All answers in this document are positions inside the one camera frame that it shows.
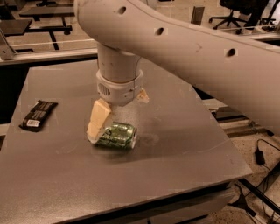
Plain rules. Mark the metal bracket right post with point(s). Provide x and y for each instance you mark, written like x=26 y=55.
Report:
x=197 y=15

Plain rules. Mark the metal bracket left post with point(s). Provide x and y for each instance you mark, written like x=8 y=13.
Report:
x=6 y=52

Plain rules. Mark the black snack bar wrapper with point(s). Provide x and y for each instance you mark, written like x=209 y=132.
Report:
x=35 y=119

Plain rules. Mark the green soda can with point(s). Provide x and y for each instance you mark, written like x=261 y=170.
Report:
x=119 y=136

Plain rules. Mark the black power adapter with cable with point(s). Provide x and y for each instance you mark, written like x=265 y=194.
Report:
x=259 y=157

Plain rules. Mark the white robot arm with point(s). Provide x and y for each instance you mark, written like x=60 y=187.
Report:
x=242 y=73

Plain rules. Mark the metal barrier rail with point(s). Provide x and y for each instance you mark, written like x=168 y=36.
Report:
x=37 y=59

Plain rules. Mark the black office chair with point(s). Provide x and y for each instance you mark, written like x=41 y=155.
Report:
x=248 y=12

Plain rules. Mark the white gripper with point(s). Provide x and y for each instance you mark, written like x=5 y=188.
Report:
x=120 y=91

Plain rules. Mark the metal bracket post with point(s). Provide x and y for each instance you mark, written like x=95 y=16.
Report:
x=6 y=52
x=197 y=15

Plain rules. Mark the black tripod stand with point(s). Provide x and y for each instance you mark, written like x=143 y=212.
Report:
x=259 y=192

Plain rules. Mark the black background table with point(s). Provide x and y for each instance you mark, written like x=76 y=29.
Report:
x=51 y=12

